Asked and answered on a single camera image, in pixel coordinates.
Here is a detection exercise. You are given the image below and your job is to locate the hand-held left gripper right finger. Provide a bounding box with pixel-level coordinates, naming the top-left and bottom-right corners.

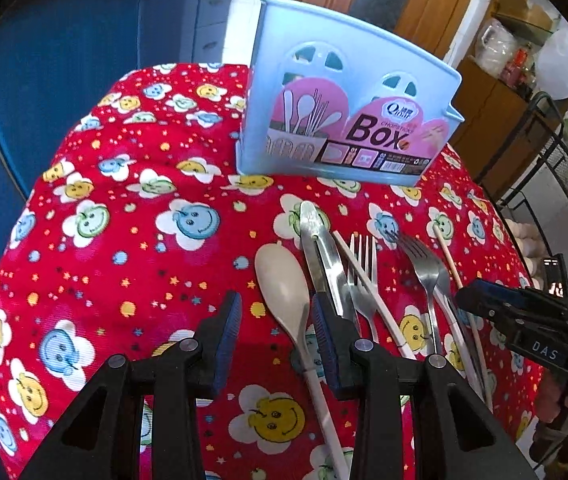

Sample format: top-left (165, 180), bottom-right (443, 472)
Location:
top-left (311, 292), bottom-right (540, 480)

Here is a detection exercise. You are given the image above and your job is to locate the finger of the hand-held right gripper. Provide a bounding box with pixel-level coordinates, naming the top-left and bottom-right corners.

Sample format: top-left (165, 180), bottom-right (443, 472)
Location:
top-left (471, 278), bottom-right (532, 307)
top-left (455, 287), bottom-right (520, 333)

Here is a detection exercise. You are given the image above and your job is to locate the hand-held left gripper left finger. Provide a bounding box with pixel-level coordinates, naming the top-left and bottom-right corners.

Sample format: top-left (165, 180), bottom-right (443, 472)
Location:
top-left (19, 290), bottom-right (243, 480)

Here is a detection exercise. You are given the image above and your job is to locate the white chopstick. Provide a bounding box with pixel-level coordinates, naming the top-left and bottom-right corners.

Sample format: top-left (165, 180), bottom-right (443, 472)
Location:
top-left (333, 231), bottom-right (416, 360)
top-left (433, 289), bottom-right (487, 398)

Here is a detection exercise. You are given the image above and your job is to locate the wooden chopstick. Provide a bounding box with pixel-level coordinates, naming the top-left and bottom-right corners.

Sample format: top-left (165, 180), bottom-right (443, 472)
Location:
top-left (433, 226), bottom-right (495, 413)

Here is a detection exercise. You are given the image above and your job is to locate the beige spoon with white handle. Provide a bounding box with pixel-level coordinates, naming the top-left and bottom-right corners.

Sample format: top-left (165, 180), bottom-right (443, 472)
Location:
top-left (255, 242), bottom-right (351, 480)

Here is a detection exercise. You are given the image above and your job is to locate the stainless steel table knife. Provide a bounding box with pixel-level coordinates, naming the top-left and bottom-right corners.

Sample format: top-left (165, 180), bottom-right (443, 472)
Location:
top-left (299, 201), bottom-right (362, 338)

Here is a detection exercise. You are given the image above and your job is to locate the light blue utensil holder box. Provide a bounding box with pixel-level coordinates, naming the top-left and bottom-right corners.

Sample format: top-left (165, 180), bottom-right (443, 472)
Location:
top-left (235, 0), bottom-right (465, 188)

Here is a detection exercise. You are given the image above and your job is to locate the person's right hand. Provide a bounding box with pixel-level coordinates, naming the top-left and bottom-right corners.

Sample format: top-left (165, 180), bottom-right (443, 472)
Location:
top-left (531, 372), bottom-right (568, 467)

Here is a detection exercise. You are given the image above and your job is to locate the pile of eggs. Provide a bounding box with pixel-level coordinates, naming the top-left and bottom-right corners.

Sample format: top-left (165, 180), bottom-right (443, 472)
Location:
top-left (504, 220), bottom-right (552, 286)

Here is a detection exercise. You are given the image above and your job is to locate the stainless steel fork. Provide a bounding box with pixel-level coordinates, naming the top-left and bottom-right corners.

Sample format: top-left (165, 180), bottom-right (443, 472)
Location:
top-left (398, 236), bottom-right (451, 358)

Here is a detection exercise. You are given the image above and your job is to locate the beige plastic fork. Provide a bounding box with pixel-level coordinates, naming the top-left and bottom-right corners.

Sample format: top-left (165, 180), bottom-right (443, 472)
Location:
top-left (348, 234), bottom-right (381, 343)

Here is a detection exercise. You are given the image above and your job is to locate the red smiley-flower printed cloth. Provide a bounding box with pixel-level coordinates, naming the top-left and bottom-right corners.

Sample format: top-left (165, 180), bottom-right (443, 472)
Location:
top-left (0, 62), bottom-right (551, 480)

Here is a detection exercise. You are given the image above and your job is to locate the wooden shelf unit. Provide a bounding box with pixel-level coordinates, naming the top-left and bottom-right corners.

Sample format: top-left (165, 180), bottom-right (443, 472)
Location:
top-left (456, 0), bottom-right (568, 196)

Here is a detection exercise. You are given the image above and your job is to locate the clear plastic bag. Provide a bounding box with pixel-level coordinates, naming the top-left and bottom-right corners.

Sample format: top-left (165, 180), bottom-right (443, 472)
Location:
top-left (476, 17), bottom-right (537, 78)

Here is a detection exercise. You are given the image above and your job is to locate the wooden door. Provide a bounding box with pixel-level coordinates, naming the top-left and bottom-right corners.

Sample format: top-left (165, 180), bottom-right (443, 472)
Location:
top-left (289, 0), bottom-right (487, 58)

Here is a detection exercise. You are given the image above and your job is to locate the blue cabinet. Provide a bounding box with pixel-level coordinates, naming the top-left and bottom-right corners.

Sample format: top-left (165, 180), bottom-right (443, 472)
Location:
top-left (0, 0), bottom-right (244, 411)

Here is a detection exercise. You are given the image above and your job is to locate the black wire rack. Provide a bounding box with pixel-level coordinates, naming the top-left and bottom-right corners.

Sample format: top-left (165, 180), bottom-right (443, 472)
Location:
top-left (491, 91), bottom-right (568, 311)

